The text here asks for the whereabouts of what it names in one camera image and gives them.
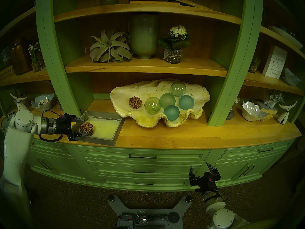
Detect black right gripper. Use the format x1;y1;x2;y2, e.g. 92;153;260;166
189;162;221;193

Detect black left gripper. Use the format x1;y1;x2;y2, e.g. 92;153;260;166
55;113;90;141

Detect brown wicker ball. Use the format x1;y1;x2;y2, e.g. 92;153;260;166
129;96;142;109
79;122;94;136

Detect white bowl with seashells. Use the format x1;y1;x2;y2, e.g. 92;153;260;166
31;94;55;112

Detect giant clam shell bowl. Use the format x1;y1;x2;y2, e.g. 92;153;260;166
110;78;210;128

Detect white shell-shaped bowl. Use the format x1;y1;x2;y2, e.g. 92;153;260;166
242;101;267;122

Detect pale blue wavy bowl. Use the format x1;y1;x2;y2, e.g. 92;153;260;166
284;68;302;87

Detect grey metal tray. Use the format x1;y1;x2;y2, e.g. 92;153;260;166
76;110;126;146

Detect small bird figurine on stone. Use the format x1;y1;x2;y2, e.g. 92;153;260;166
226;96;240;120

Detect white whale tail figurine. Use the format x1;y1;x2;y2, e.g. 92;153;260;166
10;91;29;112
277;101;297;125

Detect frosted blue glass ball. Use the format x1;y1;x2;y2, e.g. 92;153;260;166
178;95;195;110
163;105;180;121

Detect black power strip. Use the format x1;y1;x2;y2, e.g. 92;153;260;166
121;213;168;223

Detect clear green glass ball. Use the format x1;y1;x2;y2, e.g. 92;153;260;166
144;96;162;114

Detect small flowers in glass vase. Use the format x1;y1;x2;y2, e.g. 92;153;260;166
28;42;46;73

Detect frosted green glass ball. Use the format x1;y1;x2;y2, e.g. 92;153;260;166
159;93;176;109

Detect grey-green air plant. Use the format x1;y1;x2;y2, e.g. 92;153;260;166
85;29;133;64

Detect clear pale glass ball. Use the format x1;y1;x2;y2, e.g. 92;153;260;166
170;82;187;97

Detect tan old book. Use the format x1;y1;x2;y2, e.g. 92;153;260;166
260;110;279;121

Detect brown glass jar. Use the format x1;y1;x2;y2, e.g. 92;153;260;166
11;38;32;76

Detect grey-cover old book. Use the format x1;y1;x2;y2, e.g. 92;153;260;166
254;100;279;112

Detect tall green ceramic vase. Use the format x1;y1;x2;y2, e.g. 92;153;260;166
129;14;159;59

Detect green wooden bookcase cabinet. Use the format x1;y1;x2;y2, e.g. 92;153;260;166
0;0;305;192

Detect small dark potted plant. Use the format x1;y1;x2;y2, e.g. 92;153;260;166
248;56;261;74

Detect white flowers in glass pot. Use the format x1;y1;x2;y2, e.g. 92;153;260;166
157;25;192;64

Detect white beach quote sign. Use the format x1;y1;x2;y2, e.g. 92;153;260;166
262;45;288;79

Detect large white platter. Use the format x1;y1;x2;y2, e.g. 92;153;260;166
266;25;303;49

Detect leaning old book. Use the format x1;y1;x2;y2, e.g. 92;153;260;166
169;0;214;10

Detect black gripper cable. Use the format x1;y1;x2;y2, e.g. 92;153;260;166
39;133;63;142

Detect thin white cable loop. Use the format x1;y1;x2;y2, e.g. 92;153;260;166
136;210;148;224

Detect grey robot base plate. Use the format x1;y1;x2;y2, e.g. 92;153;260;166
108;195;192;229

